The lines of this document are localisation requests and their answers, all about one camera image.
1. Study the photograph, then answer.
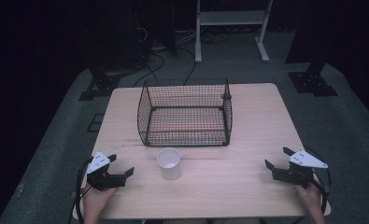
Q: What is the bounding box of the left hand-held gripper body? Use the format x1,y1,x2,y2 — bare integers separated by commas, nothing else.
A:
86,151,127,191

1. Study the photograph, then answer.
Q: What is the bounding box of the white metal stand frame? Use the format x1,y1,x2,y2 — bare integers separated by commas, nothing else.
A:
194,0,274,64

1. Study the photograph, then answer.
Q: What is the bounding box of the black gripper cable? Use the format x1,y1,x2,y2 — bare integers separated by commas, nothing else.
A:
67,158,94,224
303,146,334,216

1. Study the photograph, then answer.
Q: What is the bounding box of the black stand base plate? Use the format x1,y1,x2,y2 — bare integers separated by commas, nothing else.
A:
288,70,339,97
78,74,121,102

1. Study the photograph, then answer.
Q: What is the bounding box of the white cup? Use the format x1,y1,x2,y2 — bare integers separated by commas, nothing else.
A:
156,147,182,180

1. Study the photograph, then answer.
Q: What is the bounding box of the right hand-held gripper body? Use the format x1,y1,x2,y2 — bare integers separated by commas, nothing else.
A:
272,149,329,189

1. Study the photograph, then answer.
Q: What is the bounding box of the person's right hand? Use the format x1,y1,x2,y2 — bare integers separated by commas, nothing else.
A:
295,181,324,215

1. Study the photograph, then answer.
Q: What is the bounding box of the black floor cable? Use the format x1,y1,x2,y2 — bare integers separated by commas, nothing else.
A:
132,52,166,88
177,46,197,87

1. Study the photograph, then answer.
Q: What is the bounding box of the black wire mesh basket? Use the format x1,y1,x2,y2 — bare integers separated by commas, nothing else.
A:
136,77,234,147

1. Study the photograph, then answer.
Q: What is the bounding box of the person's left hand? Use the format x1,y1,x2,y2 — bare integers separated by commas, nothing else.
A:
82,186,118,217

